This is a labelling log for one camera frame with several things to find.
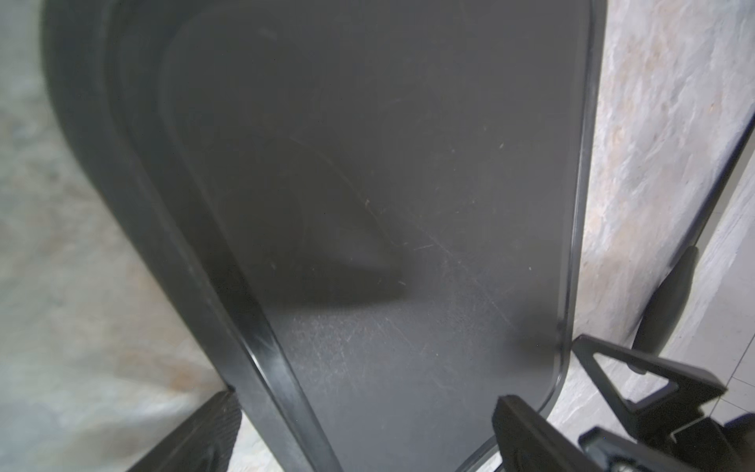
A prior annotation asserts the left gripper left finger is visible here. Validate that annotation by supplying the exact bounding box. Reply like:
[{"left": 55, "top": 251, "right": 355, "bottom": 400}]
[{"left": 129, "top": 389, "right": 242, "bottom": 472}]

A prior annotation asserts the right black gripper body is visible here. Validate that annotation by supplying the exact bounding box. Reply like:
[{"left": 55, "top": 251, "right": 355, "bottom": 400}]
[{"left": 579, "top": 413, "right": 754, "bottom": 471}]

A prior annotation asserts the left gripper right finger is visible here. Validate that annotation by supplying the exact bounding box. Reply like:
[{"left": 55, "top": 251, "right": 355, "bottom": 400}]
[{"left": 492, "top": 395, "right": 600, "bottom": 472}]

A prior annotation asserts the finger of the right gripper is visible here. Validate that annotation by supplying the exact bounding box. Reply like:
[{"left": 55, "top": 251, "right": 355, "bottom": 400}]
[{"left": 572, "top": 334, "right": 727, "bottom": 440}]

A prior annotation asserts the black kitchen knife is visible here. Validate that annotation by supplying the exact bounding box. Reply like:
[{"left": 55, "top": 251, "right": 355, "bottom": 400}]
[{"left": 632, "top": 119, "right": 754, "bottom": 356}]

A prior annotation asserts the black cutting board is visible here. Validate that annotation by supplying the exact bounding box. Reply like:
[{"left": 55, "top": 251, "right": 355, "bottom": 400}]
[{"left": 41, "top": 1, "right": 608, "bottom": 471}]

